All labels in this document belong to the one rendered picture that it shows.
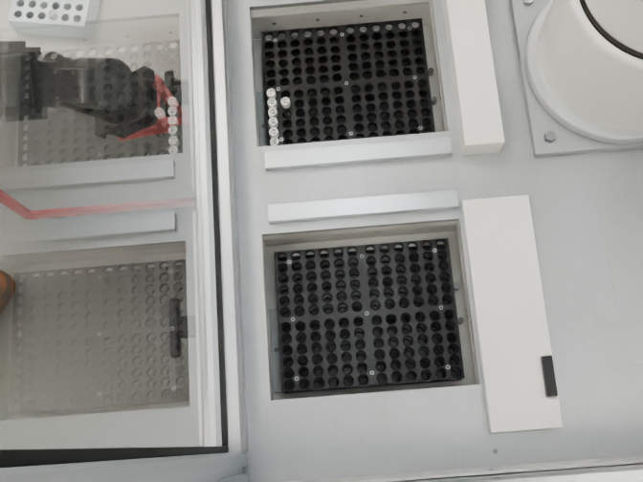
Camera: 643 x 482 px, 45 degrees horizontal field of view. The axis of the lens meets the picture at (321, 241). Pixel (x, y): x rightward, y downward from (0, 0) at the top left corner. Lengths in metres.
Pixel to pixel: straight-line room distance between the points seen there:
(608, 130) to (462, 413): 0.38
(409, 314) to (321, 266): 0.13
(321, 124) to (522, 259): 0.32
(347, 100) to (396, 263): 0.23
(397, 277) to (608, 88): 0.33
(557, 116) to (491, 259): 0.20
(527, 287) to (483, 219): 0.10
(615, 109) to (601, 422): 0.36
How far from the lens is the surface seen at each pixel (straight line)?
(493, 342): 0.91
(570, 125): 0.99
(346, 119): 1.04
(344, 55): 1.08
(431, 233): 1.06
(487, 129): 0.96
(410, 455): 0.91
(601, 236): 0.98
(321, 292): 0.97
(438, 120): 1.11
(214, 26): 1.01
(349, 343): 0.96
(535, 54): 1.02
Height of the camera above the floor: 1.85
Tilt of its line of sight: 75 degrees down
